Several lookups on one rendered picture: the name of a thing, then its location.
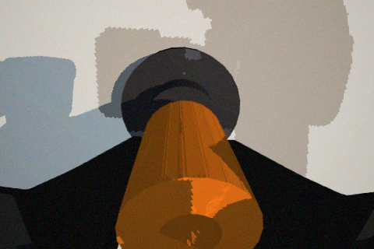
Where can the orange knob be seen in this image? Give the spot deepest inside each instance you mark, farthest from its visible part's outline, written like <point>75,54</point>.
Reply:
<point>186,189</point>

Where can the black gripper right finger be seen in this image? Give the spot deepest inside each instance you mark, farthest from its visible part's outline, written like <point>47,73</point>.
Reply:
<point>299,213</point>

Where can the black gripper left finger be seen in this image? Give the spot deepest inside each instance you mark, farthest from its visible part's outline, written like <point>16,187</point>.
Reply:
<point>77,210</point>

